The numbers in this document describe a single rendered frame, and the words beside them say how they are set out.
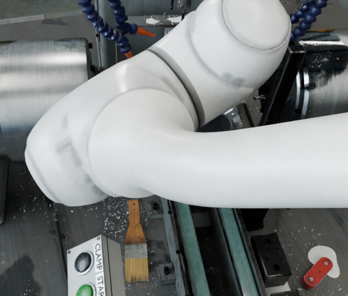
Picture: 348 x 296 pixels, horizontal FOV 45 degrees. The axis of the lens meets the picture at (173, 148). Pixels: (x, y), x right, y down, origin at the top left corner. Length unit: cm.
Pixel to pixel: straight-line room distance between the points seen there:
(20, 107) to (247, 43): 50
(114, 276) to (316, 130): 46
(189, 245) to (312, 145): 62
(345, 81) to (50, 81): 58
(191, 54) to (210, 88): 4
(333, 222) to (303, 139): 86
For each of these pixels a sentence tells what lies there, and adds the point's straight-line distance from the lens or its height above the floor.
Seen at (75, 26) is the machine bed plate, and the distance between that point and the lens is 153.
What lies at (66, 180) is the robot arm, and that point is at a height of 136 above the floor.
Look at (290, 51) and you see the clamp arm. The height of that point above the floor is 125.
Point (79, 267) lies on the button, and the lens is 66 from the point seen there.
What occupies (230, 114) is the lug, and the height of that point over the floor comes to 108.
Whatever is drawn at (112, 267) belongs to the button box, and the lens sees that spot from 65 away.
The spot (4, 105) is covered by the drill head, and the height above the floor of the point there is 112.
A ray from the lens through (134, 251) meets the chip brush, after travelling 95.
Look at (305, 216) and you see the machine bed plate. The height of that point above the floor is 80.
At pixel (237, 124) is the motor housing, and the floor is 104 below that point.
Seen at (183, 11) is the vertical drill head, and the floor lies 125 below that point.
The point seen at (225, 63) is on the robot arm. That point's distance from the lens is 40.
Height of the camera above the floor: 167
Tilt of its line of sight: 50 degrees down
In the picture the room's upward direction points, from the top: 8 degrees clockwise
